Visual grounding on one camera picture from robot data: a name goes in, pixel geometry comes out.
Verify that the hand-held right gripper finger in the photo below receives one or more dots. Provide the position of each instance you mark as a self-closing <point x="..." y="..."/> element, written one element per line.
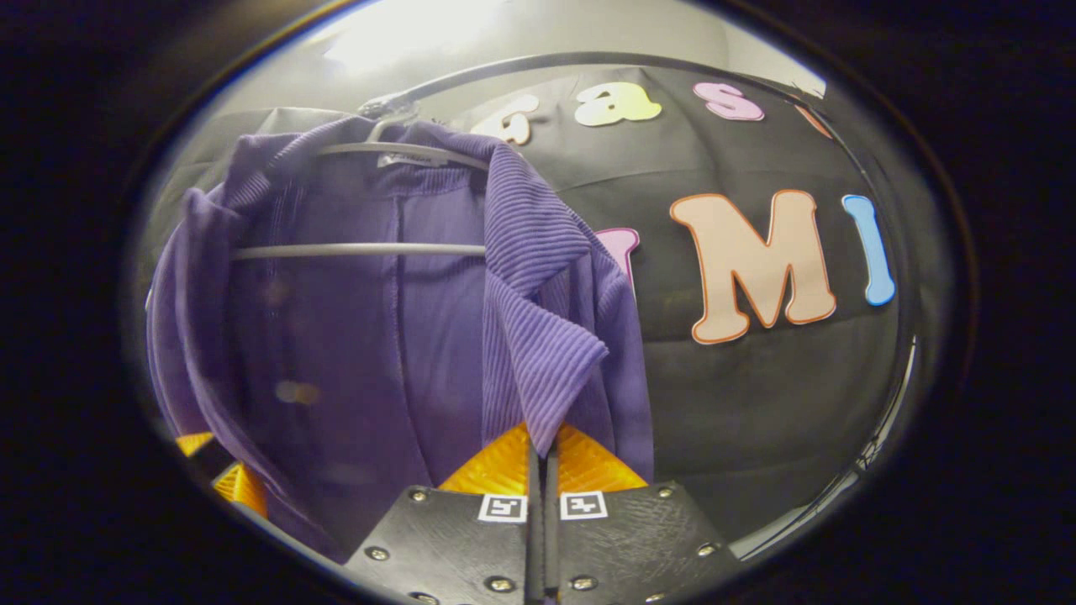
<point x="532" y="546"/>
<point x="551" y="546"/>

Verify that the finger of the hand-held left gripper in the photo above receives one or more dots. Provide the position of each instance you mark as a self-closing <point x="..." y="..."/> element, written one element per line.
<point x="244" y="491"/>
<point x="195" y="444"/>

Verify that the black backdrop cloth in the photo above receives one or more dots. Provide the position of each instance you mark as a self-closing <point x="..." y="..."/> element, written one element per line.
<point x="756" y="403"/>

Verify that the white hanger holding shirt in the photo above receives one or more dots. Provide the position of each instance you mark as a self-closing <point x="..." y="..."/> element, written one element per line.
<point x="361" y="249"/>

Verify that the black clothes rail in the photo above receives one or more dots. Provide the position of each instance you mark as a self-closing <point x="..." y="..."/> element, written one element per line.
<point x="538" y="59"/>

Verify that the purple ribbed shirt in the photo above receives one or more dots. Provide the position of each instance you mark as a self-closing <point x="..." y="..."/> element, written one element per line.
<point x="336" y="336"/>

